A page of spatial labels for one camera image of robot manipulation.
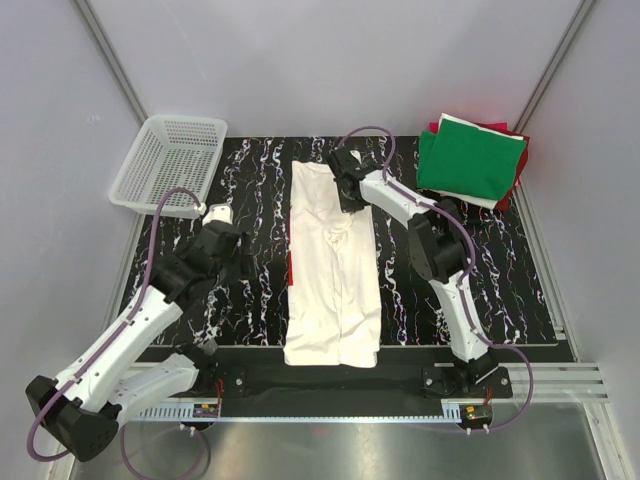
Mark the left aluminium corner post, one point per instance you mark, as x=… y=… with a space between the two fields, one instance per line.
x=98 y=33

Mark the white plastic mesh basket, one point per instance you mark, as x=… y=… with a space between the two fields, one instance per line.
x=169 y=151

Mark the black marble pattern mat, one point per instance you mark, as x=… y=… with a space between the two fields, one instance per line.
x=254 y=177

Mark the right aluminium corner post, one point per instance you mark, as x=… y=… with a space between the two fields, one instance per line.
x=560 y=54

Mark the green folded t shirt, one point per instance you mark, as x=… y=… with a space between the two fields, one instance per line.
x=470 y=160

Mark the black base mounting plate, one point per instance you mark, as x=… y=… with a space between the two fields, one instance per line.
x=257 y=378

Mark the white t shirt red print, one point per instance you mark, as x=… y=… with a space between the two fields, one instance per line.
x=334 y=299

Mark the white slotted cable duct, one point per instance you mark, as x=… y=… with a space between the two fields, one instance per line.
x=189 y=412

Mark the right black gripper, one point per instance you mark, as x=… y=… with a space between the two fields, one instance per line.
x=348 y=206

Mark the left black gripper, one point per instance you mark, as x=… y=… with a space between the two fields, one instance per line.
x=247 y=263

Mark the aluminium corner post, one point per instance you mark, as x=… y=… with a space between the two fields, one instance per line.
x=560 y=54
x=98 y=33

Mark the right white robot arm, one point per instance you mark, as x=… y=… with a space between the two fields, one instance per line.
x=440 y=251

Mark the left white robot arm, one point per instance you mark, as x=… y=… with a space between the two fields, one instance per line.
x=86 y=404

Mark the white folded t shirt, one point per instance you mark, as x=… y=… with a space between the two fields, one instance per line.
x=480 y=200

